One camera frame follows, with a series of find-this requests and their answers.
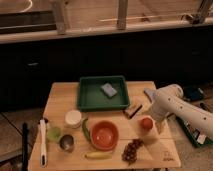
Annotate red apple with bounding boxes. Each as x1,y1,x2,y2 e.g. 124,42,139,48
140,117,153,131

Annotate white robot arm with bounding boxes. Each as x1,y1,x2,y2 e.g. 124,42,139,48
149,84,213,140

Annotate small metal cup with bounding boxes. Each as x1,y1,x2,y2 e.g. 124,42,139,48
59,135,74,152

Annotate green plastic cup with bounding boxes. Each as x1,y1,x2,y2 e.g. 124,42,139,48
47,127,61,142

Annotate grey wedge object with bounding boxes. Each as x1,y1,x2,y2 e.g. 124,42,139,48
144,88,154,102

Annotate brown black block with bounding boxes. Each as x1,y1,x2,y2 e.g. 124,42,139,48
124,103,142,119

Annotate green bin with clutter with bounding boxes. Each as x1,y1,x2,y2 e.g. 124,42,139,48
176,117,213,148

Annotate dark red grapes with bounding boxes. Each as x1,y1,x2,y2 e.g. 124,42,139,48
122,139,143,165

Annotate orange bowl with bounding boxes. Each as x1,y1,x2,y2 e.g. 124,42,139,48
90,120,119,151

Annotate blue sponge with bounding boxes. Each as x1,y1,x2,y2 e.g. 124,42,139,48
101,83,117,98

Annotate green plastic tray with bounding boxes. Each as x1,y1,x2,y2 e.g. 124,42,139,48
77,75,130,112

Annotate yellow banana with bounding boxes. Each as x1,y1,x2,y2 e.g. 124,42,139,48
85,152,112,159

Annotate green chili pepper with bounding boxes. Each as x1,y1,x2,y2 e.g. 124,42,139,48
82,118,91,142

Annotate black pole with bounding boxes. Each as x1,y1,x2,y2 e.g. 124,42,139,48
22,123,28,171

